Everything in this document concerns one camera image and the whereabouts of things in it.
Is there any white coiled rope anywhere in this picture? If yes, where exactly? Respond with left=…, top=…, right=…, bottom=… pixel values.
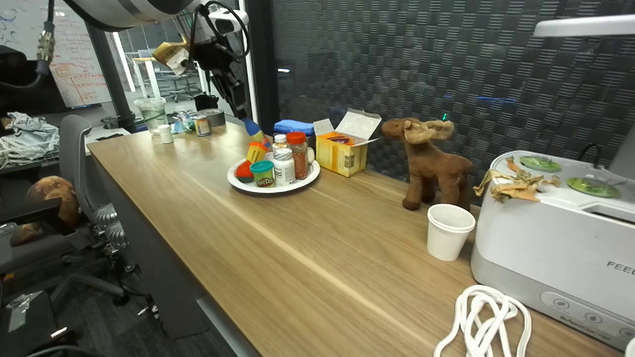
left=432, top=284, right=533, bottom=357

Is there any white appliance box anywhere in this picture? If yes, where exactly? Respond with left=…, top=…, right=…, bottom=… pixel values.
left=470, top=152, right=635, bottom=350

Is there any white paper cup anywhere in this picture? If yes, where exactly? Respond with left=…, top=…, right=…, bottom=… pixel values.
left=426, top=205, right=476, bottom=263

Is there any brown moose plush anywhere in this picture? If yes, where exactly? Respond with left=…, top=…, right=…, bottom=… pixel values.
left=381, top=118, right=472, bottom=211

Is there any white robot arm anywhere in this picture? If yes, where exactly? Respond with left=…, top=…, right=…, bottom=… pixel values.
left=65, top=0, right=250, bottom=120

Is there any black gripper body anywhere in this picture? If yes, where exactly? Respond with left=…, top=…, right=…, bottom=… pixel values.
left=192, top=41, right=244, bottom=94

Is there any teal lid play-doh tub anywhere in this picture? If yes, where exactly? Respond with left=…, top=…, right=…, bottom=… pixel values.
left=250, top=162, right=275, bottom=187

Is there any blue folded cloth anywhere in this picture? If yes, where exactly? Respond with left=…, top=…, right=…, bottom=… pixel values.
left=273, top=120, right=313, bottom=136

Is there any tall white supplement bottle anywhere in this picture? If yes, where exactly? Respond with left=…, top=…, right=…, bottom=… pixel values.
left=271, top=134, right=287, bottom=152

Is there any white paper plate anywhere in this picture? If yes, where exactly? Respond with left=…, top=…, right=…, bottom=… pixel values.
left=226, top=160, right=321, bottom=195

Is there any wrist camera green-brown block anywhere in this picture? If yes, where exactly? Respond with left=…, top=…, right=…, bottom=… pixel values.
left=152, top=43, right=194, bottom=76

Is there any orange lid play-doh tub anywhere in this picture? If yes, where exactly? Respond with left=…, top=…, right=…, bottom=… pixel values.
left=246, top=142, right=265, bottom=164

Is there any red strawberry toy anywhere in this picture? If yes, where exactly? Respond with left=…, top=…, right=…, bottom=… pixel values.
left=234, top=162, right=254, bottom=183

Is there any brown spice jar red lid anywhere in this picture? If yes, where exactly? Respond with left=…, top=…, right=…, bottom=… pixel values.
left=285, top=132, right=309, bottom=179

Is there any yellow open tea box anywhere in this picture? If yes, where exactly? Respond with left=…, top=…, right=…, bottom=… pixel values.
left=313, top=110, right=381, bottom=177

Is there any blue toy bottle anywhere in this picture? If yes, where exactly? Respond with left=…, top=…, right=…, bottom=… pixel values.
left=244, top=120, right=265, bottom=146

